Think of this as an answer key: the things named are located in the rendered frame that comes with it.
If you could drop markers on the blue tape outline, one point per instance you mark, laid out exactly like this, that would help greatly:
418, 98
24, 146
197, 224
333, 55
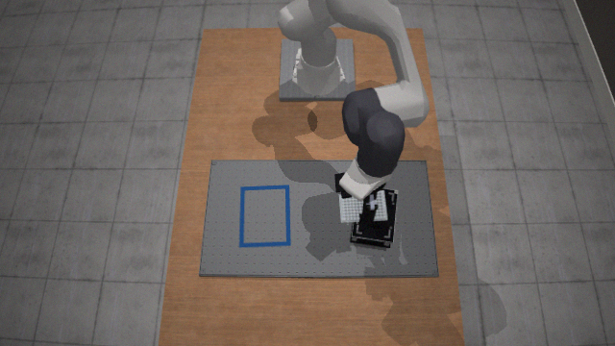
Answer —
287, 214

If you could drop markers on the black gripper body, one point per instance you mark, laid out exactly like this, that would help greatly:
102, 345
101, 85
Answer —
375, 191

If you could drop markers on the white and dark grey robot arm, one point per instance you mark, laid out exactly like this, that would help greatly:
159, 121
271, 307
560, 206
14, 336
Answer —
375, 117

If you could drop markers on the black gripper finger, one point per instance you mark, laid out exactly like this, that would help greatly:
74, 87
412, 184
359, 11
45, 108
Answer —
368, 210

